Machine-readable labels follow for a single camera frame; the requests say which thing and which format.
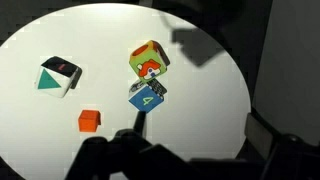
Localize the small orange block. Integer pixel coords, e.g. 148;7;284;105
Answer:
78;109;103;133

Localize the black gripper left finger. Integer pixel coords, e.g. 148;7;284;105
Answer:
64;110;208;180

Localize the blue soft block number four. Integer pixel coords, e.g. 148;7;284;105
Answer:
128;78;168;114

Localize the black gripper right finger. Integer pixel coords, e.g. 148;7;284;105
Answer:
244;113;320;180

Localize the white soft block teal triangle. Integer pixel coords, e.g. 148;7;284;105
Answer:
34;55;83;99

